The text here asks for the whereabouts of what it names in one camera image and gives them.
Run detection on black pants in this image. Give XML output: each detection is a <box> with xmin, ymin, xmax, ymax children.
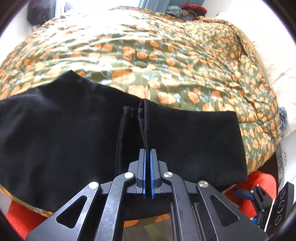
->
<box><xmin>1</xmin><ymin>71</ymin><xmax>247</xmax><ymax>212</ymax></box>

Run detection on green orange floral comforter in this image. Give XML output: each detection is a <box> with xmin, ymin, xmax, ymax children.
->
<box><xmin>0</xmin><ymin>6</ymin><xmax>282</xmax><ymax>229</ymax></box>

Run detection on orange fluffy trousers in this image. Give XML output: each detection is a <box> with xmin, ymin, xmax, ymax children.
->
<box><xmin>6</xmin><ymin>171</ymin><xmax>277</xmax><ymax>238</ymax></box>

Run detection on pile of clothes by window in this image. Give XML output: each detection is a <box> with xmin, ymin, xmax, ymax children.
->
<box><xmin>166</xmin><ymin>4</ymin><xmax>207</xmax><ymax>21</ymax></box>

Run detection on blue-grey curtain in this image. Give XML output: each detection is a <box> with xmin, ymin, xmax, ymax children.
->
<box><xmin>138</xmin><ymin>0</ymin><xmax>176</xmax><ymax>9</ymax></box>

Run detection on black hanging bag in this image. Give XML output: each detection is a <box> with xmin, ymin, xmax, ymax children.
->
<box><xmin>27</xmin><ymin>0</ymin><xmax>56</xmax><ymax>26</ymax></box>

